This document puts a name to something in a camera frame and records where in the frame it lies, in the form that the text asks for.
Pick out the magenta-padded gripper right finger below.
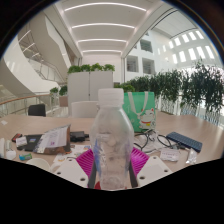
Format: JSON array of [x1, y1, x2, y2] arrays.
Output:
[[128, 147, 174, 189]]

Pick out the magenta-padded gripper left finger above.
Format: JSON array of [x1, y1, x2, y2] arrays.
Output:
[[53, 148, 98, 190]]

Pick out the clear plastic water bottle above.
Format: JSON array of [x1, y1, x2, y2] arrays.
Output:
[[89, 87, 135, 191]]

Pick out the white printed label card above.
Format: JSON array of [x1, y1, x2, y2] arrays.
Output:
[[159, 148, 182, 163]]

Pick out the white sticker sheet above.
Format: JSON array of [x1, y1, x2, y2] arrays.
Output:
[[52, 143, 92, 165]]

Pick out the black charger box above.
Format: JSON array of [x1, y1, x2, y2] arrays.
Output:
[[69, 130, 90, 143]]

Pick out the open printed magazine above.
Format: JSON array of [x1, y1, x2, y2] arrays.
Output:
[[33, 124, 72, 155]]

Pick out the clear plastic packet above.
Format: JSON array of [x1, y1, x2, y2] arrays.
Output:
[[185, 147, 198, 165]]

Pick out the dark blue keyboard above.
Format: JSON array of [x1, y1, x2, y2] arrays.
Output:
[[165, 131, 204, 154]]

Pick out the small green packet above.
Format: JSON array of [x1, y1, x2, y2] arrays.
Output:
[[18, 153, 33, 162]]

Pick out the green tote bag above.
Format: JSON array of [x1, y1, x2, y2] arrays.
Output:
[[122, 91, 157, 133]]

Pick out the white computer mouse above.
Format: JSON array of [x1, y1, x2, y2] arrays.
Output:
[[5, 149, 17, 160]]

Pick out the red and black small box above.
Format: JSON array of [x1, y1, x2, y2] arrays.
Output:
[[11, 132, 24, 143]]

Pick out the white chair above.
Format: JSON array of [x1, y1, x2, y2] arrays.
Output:
[[70, 100, 100, 118]]

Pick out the black chair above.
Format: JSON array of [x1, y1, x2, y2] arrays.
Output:
[[27, 103, 47, 117]]

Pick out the potted green plants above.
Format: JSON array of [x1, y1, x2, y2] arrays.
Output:
[[49, 85, 69, 108]]

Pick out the glass railing with wooden handrail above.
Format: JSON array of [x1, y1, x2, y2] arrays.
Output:
[[0, 93, 54, 118]]

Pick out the green plant hedge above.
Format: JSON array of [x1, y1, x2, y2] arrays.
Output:
[[114, 61, 224, 126]]

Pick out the white cabinet with plants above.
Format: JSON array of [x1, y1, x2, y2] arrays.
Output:
[[67, 63, 116, 116]]

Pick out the ceiling light strips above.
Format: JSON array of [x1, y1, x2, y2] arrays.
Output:
[[63, 1, 148, 54]]

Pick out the black cables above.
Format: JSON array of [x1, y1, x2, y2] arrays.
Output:
[[133, 129, 183, 153]]

